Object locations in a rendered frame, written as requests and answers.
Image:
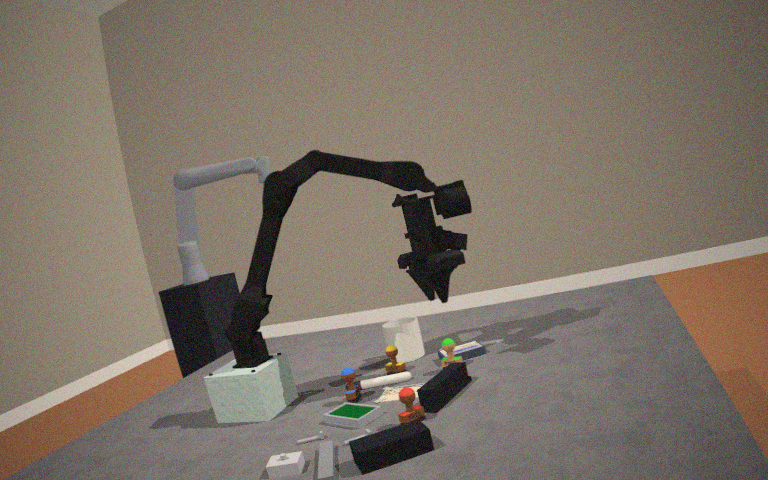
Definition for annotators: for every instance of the orange and blue rubber stamp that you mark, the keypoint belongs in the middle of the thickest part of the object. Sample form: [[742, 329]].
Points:
[[353, 394]]

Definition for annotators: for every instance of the cream rounded cylinder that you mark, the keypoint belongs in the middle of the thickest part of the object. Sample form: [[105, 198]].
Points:
[[384, 380]]

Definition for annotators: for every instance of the red-handled rubber stamp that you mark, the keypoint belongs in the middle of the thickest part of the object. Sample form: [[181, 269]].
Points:
[[407, 396]]

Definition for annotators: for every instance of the cream cup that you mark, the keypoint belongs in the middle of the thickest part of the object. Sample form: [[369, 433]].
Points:
[[404, 333]]

